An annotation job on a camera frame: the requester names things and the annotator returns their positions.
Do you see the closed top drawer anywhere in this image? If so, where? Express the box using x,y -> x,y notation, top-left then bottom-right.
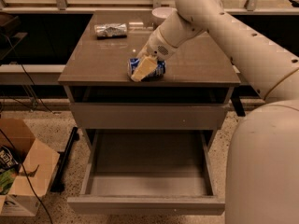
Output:
70,103 -> 228,130

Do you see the cardboard box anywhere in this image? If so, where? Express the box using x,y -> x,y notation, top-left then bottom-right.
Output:
0,119 -> 59,217

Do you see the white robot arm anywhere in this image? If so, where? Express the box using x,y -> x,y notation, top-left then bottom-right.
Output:
131,0 -> 299,224

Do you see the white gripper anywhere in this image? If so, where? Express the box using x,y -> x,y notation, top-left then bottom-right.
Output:
130,26 -> 178,82

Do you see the black cable left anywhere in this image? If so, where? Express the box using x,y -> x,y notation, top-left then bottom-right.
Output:
0,35 -> 54,224

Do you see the white bowl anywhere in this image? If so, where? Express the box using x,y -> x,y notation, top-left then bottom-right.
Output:
151,7 -> 175,27

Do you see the crushed silver can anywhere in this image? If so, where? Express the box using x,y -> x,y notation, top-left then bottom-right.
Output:
94,23 -> 127,38

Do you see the open middle drawer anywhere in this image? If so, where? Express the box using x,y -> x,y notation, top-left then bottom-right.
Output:
67,130 -> 225,216

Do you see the black bar on floor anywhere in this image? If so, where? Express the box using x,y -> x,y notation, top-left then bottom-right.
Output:
50,127 -> 79,192

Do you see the grey drawer cabinet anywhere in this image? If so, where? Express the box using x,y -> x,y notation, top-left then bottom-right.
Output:
59,11 -> 239,215

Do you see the green snack bag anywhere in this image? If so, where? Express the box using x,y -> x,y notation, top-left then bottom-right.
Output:
0,146 -> 19,195

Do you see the blue pepsi can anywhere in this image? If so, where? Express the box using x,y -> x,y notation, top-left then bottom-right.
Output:
127,58 -> 166,82

